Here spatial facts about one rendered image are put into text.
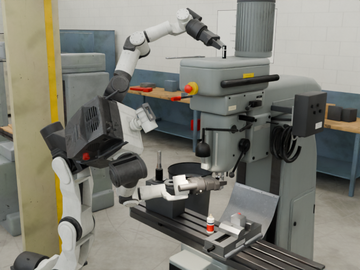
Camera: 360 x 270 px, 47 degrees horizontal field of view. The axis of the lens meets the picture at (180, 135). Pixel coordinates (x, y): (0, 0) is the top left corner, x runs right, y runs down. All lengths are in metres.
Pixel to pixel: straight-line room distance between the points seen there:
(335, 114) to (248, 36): 3.80
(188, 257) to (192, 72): 1.01
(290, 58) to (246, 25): 4.54
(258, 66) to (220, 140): 0.41
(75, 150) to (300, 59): 5.13
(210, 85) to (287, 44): 4.92
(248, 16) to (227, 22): 5.21
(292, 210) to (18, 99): 2.12
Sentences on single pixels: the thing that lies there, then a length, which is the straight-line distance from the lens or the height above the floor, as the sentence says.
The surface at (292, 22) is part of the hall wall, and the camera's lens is 6.73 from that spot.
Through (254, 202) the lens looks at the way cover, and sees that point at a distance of 2.56.
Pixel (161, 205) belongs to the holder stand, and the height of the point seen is 1.00.
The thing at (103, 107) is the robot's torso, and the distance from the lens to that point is 1.86.
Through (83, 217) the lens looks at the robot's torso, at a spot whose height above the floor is 1.08.
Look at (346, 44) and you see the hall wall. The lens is 6.35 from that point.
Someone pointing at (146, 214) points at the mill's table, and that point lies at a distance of 2.58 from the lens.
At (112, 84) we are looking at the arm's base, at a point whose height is 1.77.
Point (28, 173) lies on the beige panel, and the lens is 3.51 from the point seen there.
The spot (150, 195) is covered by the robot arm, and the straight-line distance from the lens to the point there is 2.11.
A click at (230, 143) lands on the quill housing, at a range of 2.08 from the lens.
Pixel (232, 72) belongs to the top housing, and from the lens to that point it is 1.95.
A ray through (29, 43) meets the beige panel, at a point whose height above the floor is 1.91.
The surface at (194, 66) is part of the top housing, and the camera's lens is 1.94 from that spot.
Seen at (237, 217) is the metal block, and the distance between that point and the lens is 2.22.
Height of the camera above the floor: 2.02
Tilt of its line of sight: 14 degrees down
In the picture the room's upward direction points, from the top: 1 degrees clockwise
